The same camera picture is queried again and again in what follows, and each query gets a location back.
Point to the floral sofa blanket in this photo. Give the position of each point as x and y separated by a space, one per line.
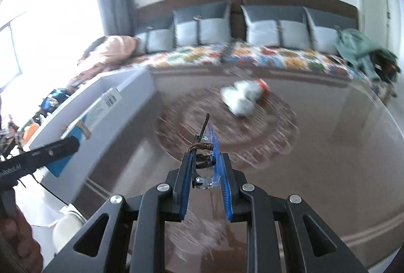
176 56
284 56

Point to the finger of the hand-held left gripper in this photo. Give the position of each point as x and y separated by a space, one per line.
56 150

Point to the grey two-tone pillow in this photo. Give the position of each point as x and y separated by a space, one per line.
202 26
325 33
271 30
156 41

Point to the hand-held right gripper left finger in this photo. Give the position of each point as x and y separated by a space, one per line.
186 184

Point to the person's left hand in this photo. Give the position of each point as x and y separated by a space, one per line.
19 244

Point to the blue cloth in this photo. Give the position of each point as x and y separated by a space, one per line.
53 99

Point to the green garment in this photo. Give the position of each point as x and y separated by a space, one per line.
356 45

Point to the bright window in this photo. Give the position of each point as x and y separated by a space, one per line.
47 23

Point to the white rounded object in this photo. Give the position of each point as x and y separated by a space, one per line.
68 228

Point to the orange object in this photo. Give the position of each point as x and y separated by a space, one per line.
31 132

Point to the white knit glove orange cuff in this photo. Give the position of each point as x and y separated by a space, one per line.
240 102

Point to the brown bag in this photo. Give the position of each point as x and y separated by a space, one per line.
386 69

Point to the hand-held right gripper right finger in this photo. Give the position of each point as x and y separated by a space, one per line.
225 187

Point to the pink blanket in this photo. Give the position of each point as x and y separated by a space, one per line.
110 49

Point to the blue white toothpaste box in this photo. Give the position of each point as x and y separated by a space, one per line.
94 112

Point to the clear blue safety glasses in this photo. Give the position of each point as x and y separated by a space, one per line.
211 140

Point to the white cardboard box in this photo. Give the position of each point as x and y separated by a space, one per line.
126 108

